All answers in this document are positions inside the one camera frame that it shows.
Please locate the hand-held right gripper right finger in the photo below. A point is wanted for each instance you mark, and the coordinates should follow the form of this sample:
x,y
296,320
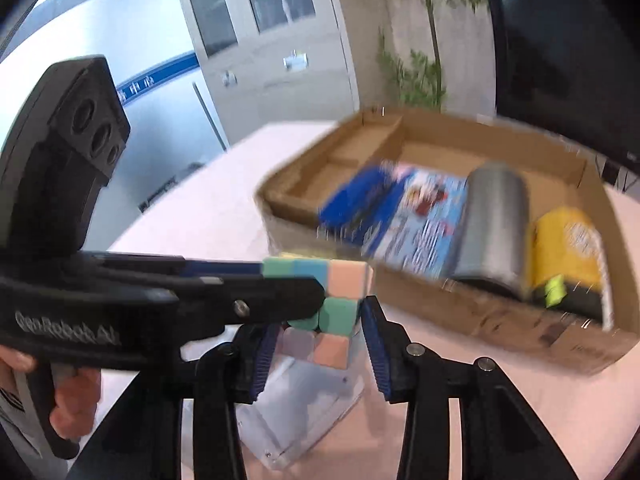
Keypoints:
x,y
375,355

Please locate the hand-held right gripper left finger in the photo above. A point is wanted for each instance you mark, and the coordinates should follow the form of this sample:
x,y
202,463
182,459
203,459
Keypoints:
x,y
265,355

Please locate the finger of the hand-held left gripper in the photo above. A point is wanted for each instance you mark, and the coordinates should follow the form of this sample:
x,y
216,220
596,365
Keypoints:
x,y
210,266
270,300

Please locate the clear acrylic case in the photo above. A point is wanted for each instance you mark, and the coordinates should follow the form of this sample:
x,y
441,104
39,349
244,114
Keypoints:
x,y
300,410

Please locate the pastel puzzle cube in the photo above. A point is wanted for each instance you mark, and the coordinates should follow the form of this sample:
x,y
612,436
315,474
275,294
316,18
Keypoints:
x,y
345,280

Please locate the shallow cardboard box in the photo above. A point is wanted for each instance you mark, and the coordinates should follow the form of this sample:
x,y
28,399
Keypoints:
x,y
500,330

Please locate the blue box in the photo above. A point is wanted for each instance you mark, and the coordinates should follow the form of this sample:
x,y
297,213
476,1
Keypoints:
x,y
355,205

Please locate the colourful printed toy box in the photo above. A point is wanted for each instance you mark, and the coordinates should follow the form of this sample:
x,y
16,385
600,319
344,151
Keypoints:
x,y
420,220

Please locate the silver metal canister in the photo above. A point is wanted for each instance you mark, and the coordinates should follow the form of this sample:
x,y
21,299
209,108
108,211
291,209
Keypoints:
x,y
492,230

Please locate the yellow jar with black lid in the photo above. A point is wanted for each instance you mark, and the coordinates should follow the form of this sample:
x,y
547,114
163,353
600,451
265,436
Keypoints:
x,y
565,250

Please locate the white plastic bottle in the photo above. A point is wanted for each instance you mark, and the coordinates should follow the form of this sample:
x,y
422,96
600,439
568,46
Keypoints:
x,y
609,300

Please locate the person's left hand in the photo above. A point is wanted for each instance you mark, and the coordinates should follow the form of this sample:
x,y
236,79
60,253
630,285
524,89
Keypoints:
x,y
75,400

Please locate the pink tablecloth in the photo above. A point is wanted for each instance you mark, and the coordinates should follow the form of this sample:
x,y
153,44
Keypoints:
x,y
210,210

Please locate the grey glass door cabinet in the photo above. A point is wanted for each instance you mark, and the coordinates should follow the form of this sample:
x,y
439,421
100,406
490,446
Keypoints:
x,y
280,60

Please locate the climbing green plant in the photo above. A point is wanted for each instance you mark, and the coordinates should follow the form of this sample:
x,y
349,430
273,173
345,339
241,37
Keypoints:
x,y
420,75

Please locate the black flat screen television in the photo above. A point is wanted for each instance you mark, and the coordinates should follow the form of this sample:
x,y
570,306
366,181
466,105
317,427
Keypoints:
x,y
560,50

